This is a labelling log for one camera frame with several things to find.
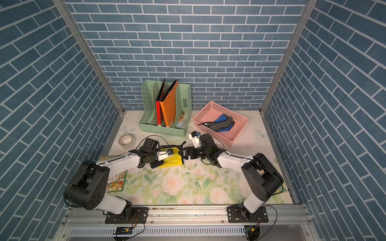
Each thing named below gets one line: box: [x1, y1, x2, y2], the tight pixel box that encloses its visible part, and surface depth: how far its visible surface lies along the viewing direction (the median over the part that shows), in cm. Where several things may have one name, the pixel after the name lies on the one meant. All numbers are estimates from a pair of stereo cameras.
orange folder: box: [159, 79, 179, 128], surface depth 90 cm
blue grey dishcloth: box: [198, 113, 235, 133], surface depth 107 cm
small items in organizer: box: [176, 110, 185, 130], surface depth 114 cm
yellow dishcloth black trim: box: [157, 147, 183, 169], surface depth 92 cm
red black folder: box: [155, 78, 166, 127], surface depth 90 cm
